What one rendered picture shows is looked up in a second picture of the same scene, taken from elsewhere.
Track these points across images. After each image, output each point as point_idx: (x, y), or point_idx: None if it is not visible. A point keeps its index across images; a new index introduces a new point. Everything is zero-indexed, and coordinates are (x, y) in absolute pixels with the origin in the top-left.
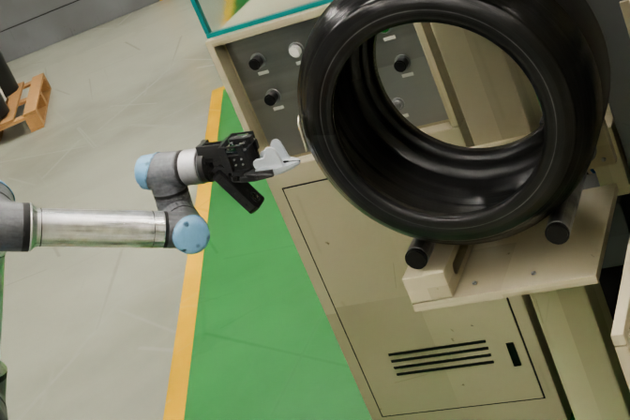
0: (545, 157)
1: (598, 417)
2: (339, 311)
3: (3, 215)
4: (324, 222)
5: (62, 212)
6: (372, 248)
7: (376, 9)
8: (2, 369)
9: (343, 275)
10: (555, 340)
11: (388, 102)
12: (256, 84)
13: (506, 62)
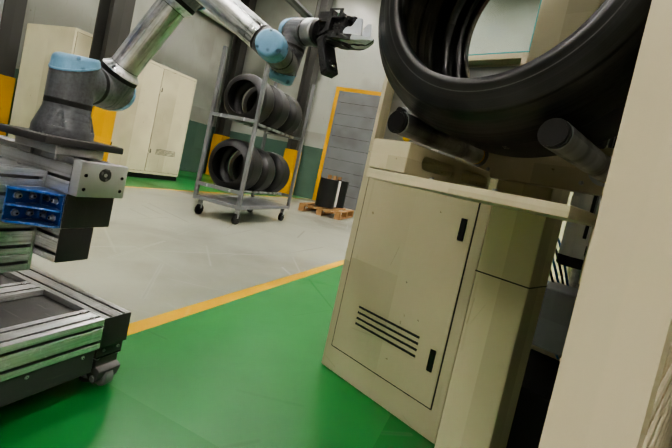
0: (604, 10)
1: (458, 441)
2: (352, 260)
3: None
4: (379, 198)
5: None
6: (393, 230)
7: None
8: (128, 77)
9: (368, 238)
10: (466, 345)
11: (465, 54)
12: (398, 102)
13: None
